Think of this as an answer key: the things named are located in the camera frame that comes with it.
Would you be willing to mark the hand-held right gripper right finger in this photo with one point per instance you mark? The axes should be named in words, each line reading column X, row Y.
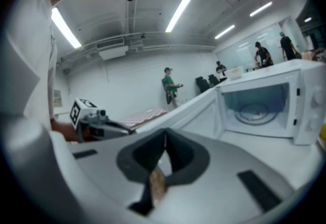
column 216, row 192

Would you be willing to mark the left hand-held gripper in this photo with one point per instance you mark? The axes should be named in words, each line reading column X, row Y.
column 84, row 116

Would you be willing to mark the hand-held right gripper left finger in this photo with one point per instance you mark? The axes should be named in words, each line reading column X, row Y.
column 102, row 179

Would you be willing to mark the white microwave door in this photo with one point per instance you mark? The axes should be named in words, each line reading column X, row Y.
column 193, row 113

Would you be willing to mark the glass microwave turntable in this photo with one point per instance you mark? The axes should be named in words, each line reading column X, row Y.
column 256, row 114

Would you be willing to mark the white microwave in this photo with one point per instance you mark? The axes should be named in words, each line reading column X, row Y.
column 267, row 75

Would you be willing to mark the pink checkered table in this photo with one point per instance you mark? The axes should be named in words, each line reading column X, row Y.
column 145, row 117

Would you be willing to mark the white air conditioner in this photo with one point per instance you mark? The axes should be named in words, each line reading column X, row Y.
column 113, row 52

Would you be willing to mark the black office chair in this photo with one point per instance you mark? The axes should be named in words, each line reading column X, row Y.
column 202, row 85
column 213, row 80

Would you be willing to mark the ceiling light strip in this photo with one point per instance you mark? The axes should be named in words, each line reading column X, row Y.
column 261, row 9
column 177, row 14
column 224, row 32
column 65, row 28

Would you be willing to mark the person's white shirt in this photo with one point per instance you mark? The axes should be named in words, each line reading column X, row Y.
column 28, row 52

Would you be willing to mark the yellow corn cob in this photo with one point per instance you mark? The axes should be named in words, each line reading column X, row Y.
column 323, row 132

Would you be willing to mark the wall poster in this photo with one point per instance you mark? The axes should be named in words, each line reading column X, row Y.
column 57, row 98

